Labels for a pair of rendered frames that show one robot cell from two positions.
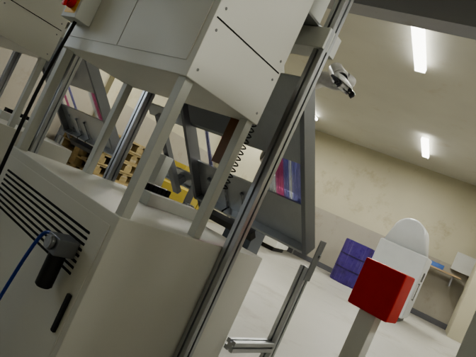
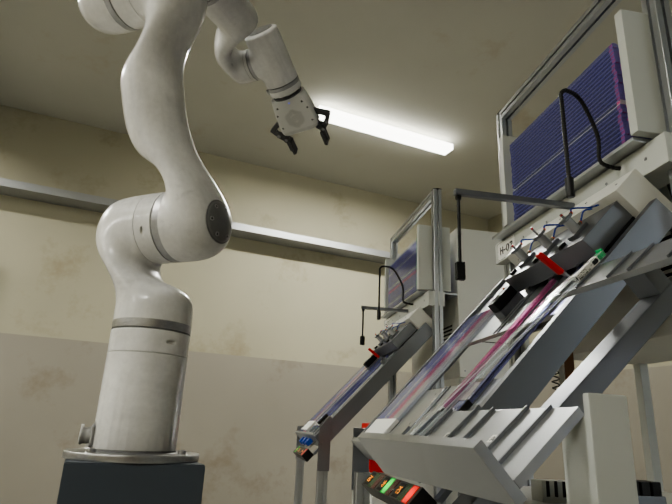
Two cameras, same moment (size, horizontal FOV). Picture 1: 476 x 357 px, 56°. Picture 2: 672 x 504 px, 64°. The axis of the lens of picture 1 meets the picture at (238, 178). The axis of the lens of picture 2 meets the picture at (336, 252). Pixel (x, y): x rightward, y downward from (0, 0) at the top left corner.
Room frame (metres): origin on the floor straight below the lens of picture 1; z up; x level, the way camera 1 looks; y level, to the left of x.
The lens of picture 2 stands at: (3.13, 0.60, 0.76)
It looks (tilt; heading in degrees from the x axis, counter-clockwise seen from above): 18 degrees up; 220
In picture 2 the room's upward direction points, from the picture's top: 3 degrees clockwise
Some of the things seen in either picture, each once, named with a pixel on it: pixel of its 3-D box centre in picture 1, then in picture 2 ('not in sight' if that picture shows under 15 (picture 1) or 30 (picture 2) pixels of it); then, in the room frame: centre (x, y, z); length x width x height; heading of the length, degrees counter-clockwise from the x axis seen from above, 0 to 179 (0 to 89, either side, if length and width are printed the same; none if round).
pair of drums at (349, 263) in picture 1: (357, 265); not in sight; (9.63, -3.11, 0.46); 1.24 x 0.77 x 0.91; 154
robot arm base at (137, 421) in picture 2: not in sight; (142, 394); (2.65, -0.17, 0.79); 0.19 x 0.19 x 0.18
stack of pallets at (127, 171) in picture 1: (106, 163); not in sight; (6.02, 1.69, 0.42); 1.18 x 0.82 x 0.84; 154
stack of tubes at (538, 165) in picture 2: not in sight; (577, 146); (1.70, 0.24, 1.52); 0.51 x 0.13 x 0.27; 50
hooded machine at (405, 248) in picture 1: (399, 266); not in sight; (7.50, -3.08, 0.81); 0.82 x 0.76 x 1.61; 62
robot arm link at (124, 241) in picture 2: not in sight; (146, 262); (2.66, -0.20, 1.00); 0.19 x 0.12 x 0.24; 107
